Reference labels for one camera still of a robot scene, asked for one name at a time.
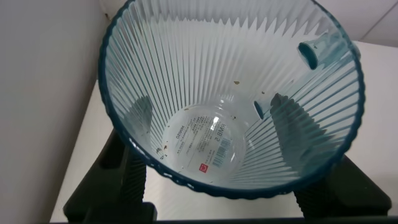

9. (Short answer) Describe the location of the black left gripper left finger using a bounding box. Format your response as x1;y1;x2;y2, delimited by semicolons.
63;96;156;222

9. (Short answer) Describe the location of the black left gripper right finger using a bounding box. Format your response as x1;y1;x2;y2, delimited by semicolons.
269;92;392;218

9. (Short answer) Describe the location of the clear blue ribbed cup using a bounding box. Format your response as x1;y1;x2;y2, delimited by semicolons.
98;0;366;200

